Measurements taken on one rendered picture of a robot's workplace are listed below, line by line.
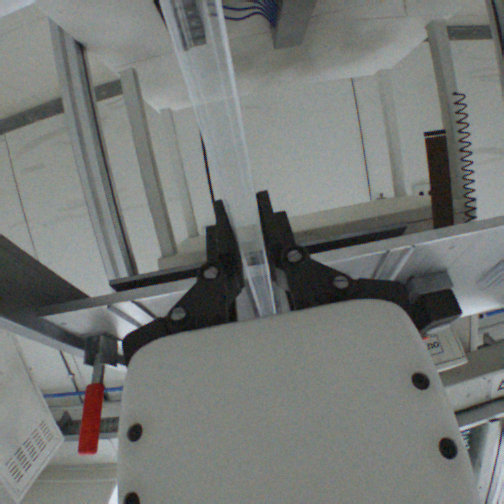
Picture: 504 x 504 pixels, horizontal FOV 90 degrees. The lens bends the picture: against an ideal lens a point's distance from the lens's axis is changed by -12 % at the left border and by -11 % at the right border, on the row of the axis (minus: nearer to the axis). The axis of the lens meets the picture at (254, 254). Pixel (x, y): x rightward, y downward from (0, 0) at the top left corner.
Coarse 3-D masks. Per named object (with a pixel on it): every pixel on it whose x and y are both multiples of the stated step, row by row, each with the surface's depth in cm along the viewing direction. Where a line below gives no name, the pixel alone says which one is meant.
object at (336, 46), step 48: (48, 0) 28; (96, 0) 31; (144, 0) 33; (336, 0) 41; (384, 0) 42; (432, 0) 42; (96, 48) 41; (144, 48) 45; (240, 48) 52; (288, 48) 56; (336, 48) 59; (384, 48) 62; (144, 96) 65
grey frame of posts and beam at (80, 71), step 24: (72, 48) 37; (72, 72) 38; (72, 120) 40; (96, 120) 42; (72, 144) 40; (96, 144) 41; (96, 168) 41; (96, 216) 43; (120, 216) 45; (96, 240) 44; (120, 240) 44; (120, 264) 44; (480, 360) 51; (456, 384) 47; (480, 384) 47; (456, 408) 48
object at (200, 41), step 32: (160, 0) 6; (192, 0) 6; (192, 32) 6; (224, 32) 6; (192, 64) 7; (224, 64) 7; (192, 96) 8; (224, 96) 8; (224, 128) 9; (224, 160) 10; (224, 192) 11; (256, 224) 13; (256, 256) 15; (256, 288) 19
